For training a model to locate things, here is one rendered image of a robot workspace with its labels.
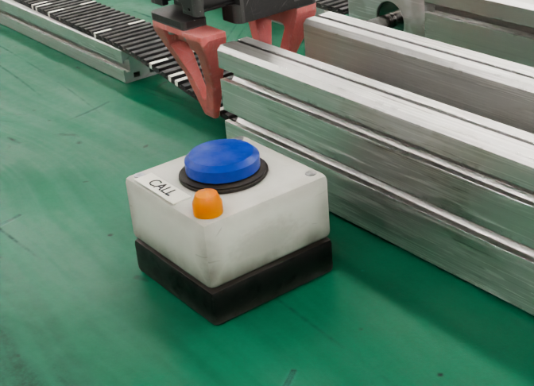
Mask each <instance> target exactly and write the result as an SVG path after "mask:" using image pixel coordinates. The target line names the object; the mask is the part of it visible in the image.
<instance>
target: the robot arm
mask: <svg viewBox="0 0 534 386"><path fill-rule="evenodd" d="M168 1H170V0H151V2H152V3H155V4H157V5H160V6H165V7H161V8H158V9H155V10H152V11H151V14H152V19H153V28H154V30H155V31H156V33H157V34H158V36H159V37H160V39H161V40H162V41H163V42H164V44H165V46H166V47H167V49H168V50H169V51H170V52H171V54H172V56H173V57H174V58H175V60H176V62H177V63H178V64H179V65H180V67H181V68H182V70H183V71H184V73H185V75H186V76H187V77H188V80H189V82H190V84H191V85H192V89H193V91H194V92H195V95H196V97H197V99H198V100H199V103H200V105H201V107H202V108H203V111H204V113H205V114H206V115H208V116H210V117H212V118H218V117H219V111H220V106H221V99H222V89H221V82H220V79H222V78H223V71H224V69H221V68H220V67H219V60H218V53H217V50H218V48H219V46H220V45H221V44H225V43H226V32H225V31H223V30H221V29H216V28H214V27H211V26H209V25H207V22H206V16H204V12H207V11H210V10H215V9H218V8H221V7H222V17H223V20H224V21H228V22H231V23H234V24H244V23H246V22H249V26H250V31H251V34H252V38H253V39H255V40H258V41H262V42H265V43H266V44H271V45H272V20H274V21H278V22H281V23H283V24H284V34H283V37H282V41H281V48H282V49H285V50H288V51H290V52H294V53H297V51H298V49H299V46H300V44H301V42H302V40H303V39H304V21H305V20H306V18H309V17H313V16H315V13H316V4H315V0H174V4H172V5H170V6H166V5H168ZM192 50H193V51H194V52H195V53H196V54H197V55H198V57H199V62H200V65H201V68H202V71H203V76H204V78H205V82H206V85H205V82H204V81H203V77H202V75H201V72H200V69H199V66H198V64H197V61H196V59H195V55H194V53H193V51H192Z"/></svg>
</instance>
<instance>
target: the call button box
mask: <svg viewBox="0 0 534 386"><path fill-rule="evenodd" d="M231 139H237V140H242V141H246V142H248V143H250V144H251V145H253V146H254V147H256V148H257V149H258V151H259V153H260V162H261V165H260V168H259V169H258V170H257V171H256V172H255V173H254V174H253V175H251V176H249V177H247V178H245V179H241V180H239V181H235V182H231V183H200V182H197V181H194V180H193V179H190V178H189V177H188V176H187V174H186V172H185V166H184V158H185V157H186V156H182V157H180V158H177V159H175V160H171V161H169V162H166V163H164V164H160V165H158V166H156V167H153V168H150V169H147V170H144V171H142V172H139V173H136V174H134V175H131V176H129V177H128V178H126V189H127V194H128V199H129V204H130V213H131V218H132V223H133V231H134V234H135V235H136V237H137V239H136V240H135V247H136V252H137V261H138V266H139V269H140V270H142V271H143V272H144V273H145V274H146V275H148V276H149V277H151V278H152V279H153V280H155V281H156V282H158V284H160V285H161V286H162V287H164V288H165V289H167V290H168V291H170V292H171V293H172V294H173V295H174V296H176V297H177V298H178V299H180V300H181V301H183V302H184V303H186V304H187V305H188V306H189V307H190V308H192V309H193V310H194V311H196V312H197V313H199V314H200V315H202V316H203V317H204V318H205V319H206V320H208V321H209V322H211V323H212V324H213V325H220V324H222V323H224V322H226V321H228V320H230V319H232V318H235V317H237V316H239V315H241V314H243V313H245V312H247V311H249V310H251V309H253V308H255V307H258V306H260V305H262V304H263V303H266V302H268V301H270V300H271V299H274V298H276V297H277V296H280V295H283V294H284V293H286V292H288V291H291V290H292V289H294V288H297V287H299V286H300V285H303V284H306V283H307V282H309V281H311V280H314V279H315V278H317V277H319V276H321V275H323V274H325V273H328V272H330V271H331V270H332V268H333V261H332V248H331V240H330V239H329V238H328V237H327V236H328V235H329V233H330V221H329V208H328V194H327V179H326V176H325V175H324V174H323V173H321V172H318V171H316V170H314V169H312V168H309V167H308V166H306V165H304V164H301V163H299V162H297V161H295V160H293V159H291V158H289V157H286V156H284V155H282V154H280V153H278V152H276V151H274V150H272V149H269V148H267V147H265V146H264V145H261V144H258V143H257V142H255V141H252V140H250V139H249V138H247V137H243V136H238V137H234V138H231ZM205 188H211V189H215V190H216V191H217V192H218V193H219V195H220V197H221V198H222V206H223V213H222V214H221V215H220V216H218V217H217V218H213V219H206V220H205V219H198V218H196V217H195V216H194V215H193V210H192V200H193V198H194V195H195V193H196V192H197V191H199V190H201V189H205Z"/></svg>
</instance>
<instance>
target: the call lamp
mask: <svg viewBox="0 0 534 386"><path fill-rule="evenodd" d="M192 210H193V215H194V216H195V217H196V218H198V219H205V220H206V219H213V218H217V217H218V216H220V215H221V214H222V213H223V200H222V198H221V197H220V195H219V193H218V192H217V191H216V190H215V189H211V188H205V189H201V190H199V191H197V192H196V193H195V195H194V198H193V200H192Z"/></svg>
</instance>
